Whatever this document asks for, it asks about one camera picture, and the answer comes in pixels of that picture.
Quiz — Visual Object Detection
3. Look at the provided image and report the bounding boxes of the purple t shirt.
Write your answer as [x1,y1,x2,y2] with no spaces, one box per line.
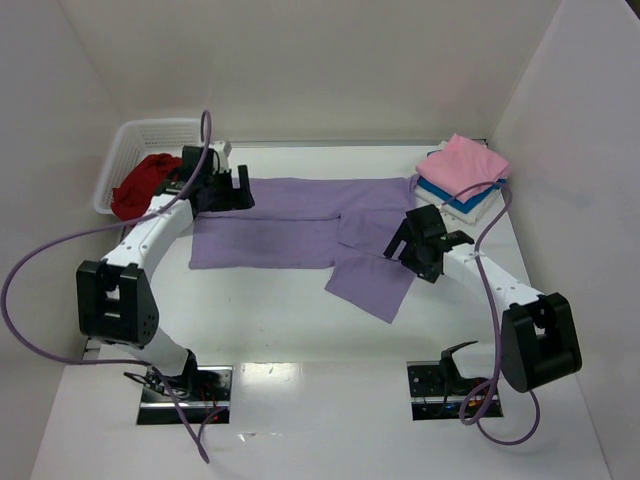
[189,176,417,323]

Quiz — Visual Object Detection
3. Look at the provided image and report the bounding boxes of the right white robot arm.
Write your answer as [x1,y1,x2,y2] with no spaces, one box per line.
[384,205,583,393]

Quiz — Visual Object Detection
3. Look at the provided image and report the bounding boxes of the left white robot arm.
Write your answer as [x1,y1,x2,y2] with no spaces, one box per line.
[76,141,255,393]

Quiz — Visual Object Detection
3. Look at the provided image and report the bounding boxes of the white folded t shirt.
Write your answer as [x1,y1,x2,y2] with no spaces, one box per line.
[416,140,508,225]

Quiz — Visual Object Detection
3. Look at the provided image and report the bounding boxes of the blue folded t shirt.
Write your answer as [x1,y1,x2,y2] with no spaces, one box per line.
[417,177,498,213]

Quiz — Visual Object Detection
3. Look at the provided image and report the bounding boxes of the white plastic basket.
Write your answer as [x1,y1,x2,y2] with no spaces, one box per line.
[93,118,201,215]

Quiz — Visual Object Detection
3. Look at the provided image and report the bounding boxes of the red t shirt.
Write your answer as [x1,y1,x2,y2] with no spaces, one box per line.
[111,153,182,221]

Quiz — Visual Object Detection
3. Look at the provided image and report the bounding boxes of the pink folded t shirt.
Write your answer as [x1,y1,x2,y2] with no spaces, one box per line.
[416,134,511,202]

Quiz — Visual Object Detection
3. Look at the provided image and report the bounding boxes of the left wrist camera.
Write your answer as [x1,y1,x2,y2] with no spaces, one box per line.
[209,141,232,174]

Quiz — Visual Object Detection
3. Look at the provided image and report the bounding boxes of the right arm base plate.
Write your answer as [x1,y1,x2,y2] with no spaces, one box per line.
[407,362,486,421]

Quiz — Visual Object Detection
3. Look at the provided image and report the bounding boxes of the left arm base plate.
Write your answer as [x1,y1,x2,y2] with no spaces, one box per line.
[128,366,233,426]

